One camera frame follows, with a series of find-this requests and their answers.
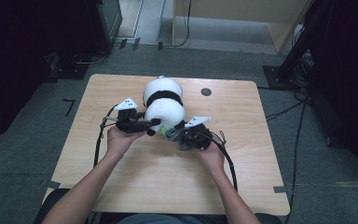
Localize black floor tape mark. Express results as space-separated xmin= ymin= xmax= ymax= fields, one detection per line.
xmin=62 ymin=98 xmax=76 ymax=118

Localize black cabinet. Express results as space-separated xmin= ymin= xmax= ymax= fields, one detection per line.
xmin=85 ymin=0 xmax=124 ymax=56

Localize person's right hand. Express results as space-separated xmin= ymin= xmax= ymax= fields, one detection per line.
xmin=193 ymin=141 xmax=227 ymax=177

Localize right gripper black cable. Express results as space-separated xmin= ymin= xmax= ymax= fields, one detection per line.
xmin=209 ymin=130 xmax=240 ymax=193

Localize black metal stand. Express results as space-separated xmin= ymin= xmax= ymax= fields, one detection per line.
xmin=262 ymin=0 xmax=327 ymax=91

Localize person's left hand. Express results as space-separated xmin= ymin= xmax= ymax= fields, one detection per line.
xmin=104 ymin=126 xmax=147 ymax=161

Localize long black floor cable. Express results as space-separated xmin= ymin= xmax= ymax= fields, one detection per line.
xmin=282 ymin=102 xmax=308 ymax=224

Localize panda plush toy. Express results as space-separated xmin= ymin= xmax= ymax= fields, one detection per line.
xmin=142 ymin=75 xmax=187 ymax=137

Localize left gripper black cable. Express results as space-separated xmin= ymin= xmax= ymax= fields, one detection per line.
xmin=92 ymin=105 xmax=119 ymax=168

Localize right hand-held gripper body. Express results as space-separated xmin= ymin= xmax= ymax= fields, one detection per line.
xmin=179 ymin=116 xmax=214 ymax=151

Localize black hanging cable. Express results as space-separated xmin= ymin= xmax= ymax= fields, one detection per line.
xmin=167 ymin=0 xmax=192 ymax=49

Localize black flat stand base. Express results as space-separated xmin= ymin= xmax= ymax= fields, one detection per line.
xmin=47 ymin=52 xmax=90 ymax=81

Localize short black floor cable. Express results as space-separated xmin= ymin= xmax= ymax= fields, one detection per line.
xmin=265 ymin=100 xmax=307 ymax=122

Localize black chair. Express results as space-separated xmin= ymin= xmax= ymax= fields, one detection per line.
xmin=32 ymin=188 xmax=71 ymax=224

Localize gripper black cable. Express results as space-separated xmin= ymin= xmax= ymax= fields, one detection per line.
xmin=92 ymin=105 xmax=119 ymax=168
xmin=209 ymin=130 xmax=240 ymax=193

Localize light wooden cabinet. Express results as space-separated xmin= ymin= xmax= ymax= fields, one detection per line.
xmin=172 ymin=0 xmax=312 ymax=54

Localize person's dark clothing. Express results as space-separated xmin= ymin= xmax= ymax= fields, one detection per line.
xmin=97 ymin=212 xmax=231 ymax=224

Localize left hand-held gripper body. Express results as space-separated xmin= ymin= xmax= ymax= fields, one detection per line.
xmin=113 ymin=96 xmax=145 ymax=135

